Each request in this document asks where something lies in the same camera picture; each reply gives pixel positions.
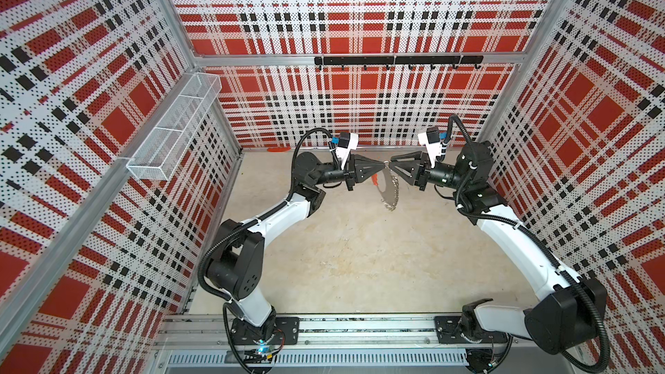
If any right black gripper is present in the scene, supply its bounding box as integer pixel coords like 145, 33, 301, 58
389, 154, 467, 194

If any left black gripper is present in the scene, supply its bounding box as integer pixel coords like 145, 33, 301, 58
313, 154, 384, 192

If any grey key organizer red handle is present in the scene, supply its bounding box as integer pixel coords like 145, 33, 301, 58
372, 167, 399, 211

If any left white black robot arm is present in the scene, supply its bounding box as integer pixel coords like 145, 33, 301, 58
197, 127, 384, 344

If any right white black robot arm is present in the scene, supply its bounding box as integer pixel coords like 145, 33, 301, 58
388, 115, 611, 373

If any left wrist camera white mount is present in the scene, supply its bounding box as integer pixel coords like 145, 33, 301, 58
331, 132, 360, 170

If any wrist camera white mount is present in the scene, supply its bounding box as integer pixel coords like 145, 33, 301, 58
331, 132, 360, 170
417, 126, 449, 168

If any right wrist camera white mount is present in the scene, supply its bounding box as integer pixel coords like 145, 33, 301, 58
417, 126, 449, 168

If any red strip at wall base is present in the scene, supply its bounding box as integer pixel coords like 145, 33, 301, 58
267, 146, 291, 152

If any black hook rail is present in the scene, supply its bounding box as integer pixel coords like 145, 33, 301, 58
313, 55, 484, 68

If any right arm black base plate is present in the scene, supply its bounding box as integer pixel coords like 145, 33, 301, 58
434, 315, 507, 346

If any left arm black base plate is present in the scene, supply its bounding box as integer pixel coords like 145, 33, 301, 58
230, 317, 300, 346

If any white wire mesh basket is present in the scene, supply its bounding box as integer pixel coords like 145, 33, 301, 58
127, 73, 222, 181

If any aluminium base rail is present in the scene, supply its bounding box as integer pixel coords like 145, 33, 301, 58
147, 313, 576, 373

